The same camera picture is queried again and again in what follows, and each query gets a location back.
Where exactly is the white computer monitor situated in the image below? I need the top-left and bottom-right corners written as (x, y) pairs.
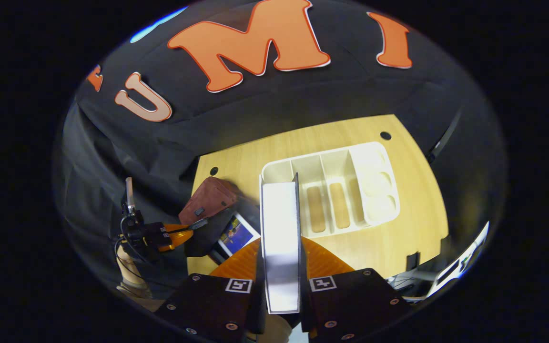
top-left (427, 222), bottom-right (489, 298)

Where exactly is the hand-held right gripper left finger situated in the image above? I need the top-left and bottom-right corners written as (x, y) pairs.
top-left (154, 237), bottom-right (263, 341)

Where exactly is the maroon schoolbag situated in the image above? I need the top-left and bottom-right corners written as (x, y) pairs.
top-left (178, 177), bottom-right (261, 265)

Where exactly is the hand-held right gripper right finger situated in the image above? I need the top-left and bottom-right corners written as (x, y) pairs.
top-left (301, 236), bottom-right (411, 341)

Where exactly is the blue cover book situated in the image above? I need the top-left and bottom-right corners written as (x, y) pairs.
top-left (216, 213), bottom-right (261, 259)

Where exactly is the portrait cover book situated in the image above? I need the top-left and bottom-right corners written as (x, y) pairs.
top-left (259, 172), bottom-right (302, 315)

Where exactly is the white bookshelf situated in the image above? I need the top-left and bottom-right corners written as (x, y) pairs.
top-left (260, 141), bottom-right (401, 239)

